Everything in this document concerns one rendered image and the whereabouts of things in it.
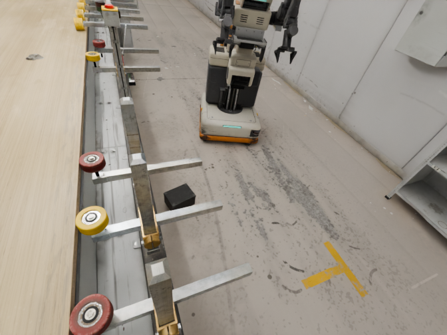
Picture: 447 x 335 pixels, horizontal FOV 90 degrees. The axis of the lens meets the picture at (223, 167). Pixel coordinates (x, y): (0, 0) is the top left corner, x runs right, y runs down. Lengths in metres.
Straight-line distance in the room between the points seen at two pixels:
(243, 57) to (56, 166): 1.58
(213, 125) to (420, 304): 2.07
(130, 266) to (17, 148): 0.58
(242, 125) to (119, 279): 1.76
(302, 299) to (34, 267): 1.43
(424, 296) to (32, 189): 2.30
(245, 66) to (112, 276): 1.76
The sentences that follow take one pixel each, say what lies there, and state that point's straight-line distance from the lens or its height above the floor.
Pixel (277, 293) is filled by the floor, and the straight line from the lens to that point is 1.66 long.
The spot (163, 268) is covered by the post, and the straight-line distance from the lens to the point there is 0.39.
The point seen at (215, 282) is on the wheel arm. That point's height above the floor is 0.82.
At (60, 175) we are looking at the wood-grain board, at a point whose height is 0.90.
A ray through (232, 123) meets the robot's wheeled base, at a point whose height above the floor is 0.27.
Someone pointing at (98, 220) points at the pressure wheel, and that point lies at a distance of 0.73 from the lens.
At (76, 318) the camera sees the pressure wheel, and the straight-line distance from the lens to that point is 0.64.
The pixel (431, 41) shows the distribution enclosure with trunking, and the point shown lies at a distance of 2.72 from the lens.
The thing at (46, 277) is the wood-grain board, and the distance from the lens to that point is 0.71.
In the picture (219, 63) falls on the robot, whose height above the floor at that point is 0.72.
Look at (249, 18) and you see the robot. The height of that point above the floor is 1.16.
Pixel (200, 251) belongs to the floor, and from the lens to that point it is 1.65.
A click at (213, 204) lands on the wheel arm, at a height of 0.82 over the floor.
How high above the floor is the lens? 1.50
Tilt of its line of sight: 44 degrees down
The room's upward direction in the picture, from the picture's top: 11 degrees clockwise
